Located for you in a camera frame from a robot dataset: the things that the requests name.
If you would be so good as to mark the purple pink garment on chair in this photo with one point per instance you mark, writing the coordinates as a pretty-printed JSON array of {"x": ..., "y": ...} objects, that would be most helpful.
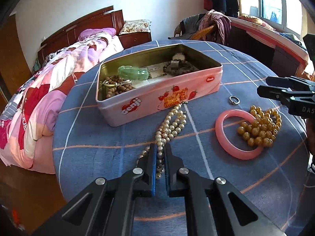
[{"x": 223, "y": 23}]

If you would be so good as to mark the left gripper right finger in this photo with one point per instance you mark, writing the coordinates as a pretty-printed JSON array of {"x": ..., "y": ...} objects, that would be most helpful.
[{"x": 213, "y": 207}]

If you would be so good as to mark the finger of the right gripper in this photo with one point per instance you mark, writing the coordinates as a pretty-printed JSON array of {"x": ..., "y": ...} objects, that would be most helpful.
[
  {"x": 286, "y": 97},
  {"x": 292, "y": 82}
]

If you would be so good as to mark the window with metal frame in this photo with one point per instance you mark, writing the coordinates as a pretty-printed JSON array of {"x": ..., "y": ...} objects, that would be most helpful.
[{"x": 283, "y": 15}]

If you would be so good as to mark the thin silver bangle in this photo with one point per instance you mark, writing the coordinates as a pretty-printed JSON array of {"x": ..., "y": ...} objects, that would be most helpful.
[{"x": 106, "y": 83}]

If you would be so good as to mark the pink patchwork quilt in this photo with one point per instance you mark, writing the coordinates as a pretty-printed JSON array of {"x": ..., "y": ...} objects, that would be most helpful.
[{"x": 28, "y": 121}]

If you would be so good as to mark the wristwatch with white face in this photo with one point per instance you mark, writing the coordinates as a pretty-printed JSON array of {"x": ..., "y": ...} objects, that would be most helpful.
[{"x": 176, "y": 60}]

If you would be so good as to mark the green jade bangle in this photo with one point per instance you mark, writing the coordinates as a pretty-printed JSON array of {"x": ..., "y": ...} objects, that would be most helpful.
[{"x": 133, "y": 73}]

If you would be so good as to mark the pink white desk cover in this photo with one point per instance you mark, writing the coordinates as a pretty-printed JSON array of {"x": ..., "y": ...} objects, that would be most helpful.
[{"x": 272, "y": 39}]

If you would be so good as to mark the blue plaid tablecloth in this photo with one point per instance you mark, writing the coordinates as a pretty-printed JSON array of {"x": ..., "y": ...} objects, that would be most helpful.
[{"x": 277, "y": 182}]

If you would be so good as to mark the printed paper in tin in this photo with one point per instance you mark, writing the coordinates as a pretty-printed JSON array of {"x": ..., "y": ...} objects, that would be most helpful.
[{"x": 156, "y": 74}]

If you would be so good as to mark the wicker chair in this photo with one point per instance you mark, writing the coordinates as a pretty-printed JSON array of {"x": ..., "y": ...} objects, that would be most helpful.
[{"x": 199, "y": 35}]

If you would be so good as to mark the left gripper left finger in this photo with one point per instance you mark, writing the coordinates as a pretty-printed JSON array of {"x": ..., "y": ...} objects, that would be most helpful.
[{"x": 105, "y": 207}]

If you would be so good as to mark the brown wooden wardrobe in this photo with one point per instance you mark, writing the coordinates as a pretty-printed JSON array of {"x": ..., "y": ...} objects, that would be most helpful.
[{"x": 14, "y": 69}]

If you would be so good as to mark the pink jade bangle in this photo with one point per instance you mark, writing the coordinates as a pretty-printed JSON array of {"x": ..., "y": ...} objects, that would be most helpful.
[{"x": 224, "y": 141}]

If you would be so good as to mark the purple pillow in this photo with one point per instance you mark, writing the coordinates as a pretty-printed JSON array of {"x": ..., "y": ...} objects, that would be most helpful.
[{"x": 89, "y": 32}]

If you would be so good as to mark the pink metal tin box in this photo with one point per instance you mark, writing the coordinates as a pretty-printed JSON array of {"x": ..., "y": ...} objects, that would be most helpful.
[{"x": 197, "y": 76}]

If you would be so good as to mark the dark wooden bed frame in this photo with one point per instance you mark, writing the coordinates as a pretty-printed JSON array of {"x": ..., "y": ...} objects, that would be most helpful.
[{"x": 103, "y": 18}]

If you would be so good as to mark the floral cushion on nightstand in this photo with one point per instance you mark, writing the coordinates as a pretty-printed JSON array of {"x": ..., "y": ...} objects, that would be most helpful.
[{"x": 135, "y": 26}]

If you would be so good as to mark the dark wooden nightstand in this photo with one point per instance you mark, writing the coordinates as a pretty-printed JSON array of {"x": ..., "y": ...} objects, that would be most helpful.
[{"x": 134, "y": 39}]

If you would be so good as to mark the dark wooden desk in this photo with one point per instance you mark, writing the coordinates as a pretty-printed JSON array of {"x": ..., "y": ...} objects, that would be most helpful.
[{"x": 277, "y": 59}]

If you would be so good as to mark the grey garment on chair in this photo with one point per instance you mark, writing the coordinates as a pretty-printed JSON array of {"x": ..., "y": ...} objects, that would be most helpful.
[{"x": 187, "y": 27}]

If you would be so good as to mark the floral pillow on desk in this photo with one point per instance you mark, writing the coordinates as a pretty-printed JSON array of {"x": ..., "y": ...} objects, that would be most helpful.
[{"x": 255, "y": 20}]

